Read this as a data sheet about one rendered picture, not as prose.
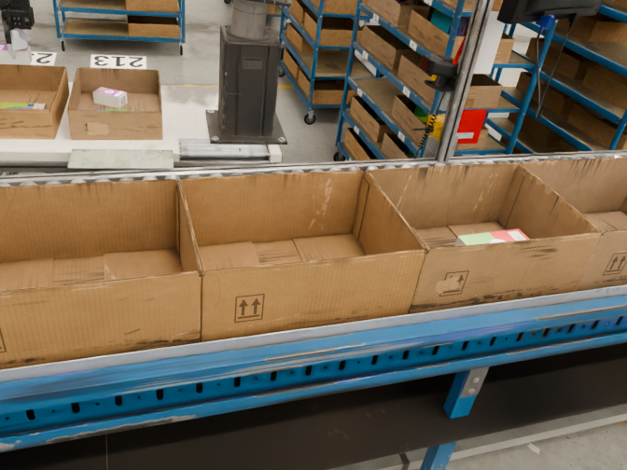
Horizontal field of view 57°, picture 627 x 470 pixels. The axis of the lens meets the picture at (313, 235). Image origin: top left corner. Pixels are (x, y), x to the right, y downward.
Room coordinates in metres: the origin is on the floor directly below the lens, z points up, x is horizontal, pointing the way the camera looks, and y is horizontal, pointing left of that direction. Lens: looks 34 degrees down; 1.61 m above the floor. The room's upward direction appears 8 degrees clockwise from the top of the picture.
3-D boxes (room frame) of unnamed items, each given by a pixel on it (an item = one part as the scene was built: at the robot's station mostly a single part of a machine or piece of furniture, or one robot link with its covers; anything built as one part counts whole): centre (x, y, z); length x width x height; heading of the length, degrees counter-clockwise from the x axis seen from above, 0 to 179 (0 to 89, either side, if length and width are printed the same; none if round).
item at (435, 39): (2.60, -0.50, 0.99); 0.40 x 0.30 x 0.10; 19
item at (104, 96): (1.90, 0.78, 0.78); 0.10 x 0.06 x 0.05; 82
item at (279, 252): (0.89, 0.03, 0.96); 0.39 x 0.29 x 0.17; 112
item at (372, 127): (3.05, -0.32, 0.39); 0.40 x 0.30 x 0.10; 23
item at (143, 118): (1.82, 0.72, 0.80); 0.38 x 0.28 x 0.10; 19
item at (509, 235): (1.02, -0.40, 0.92); 0.16 x 0.11 x 0.07; 115
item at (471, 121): (1.91, -0.46, 0.85); 0.16 x 0.01 x 0.13; 112
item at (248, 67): (1.87, 0.29, 0.91); 0.26 x 0.26 x 0.33; 17
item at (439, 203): (1.04, -0.33, 0.96); 0.39 x 0.29 x 0.17; 112
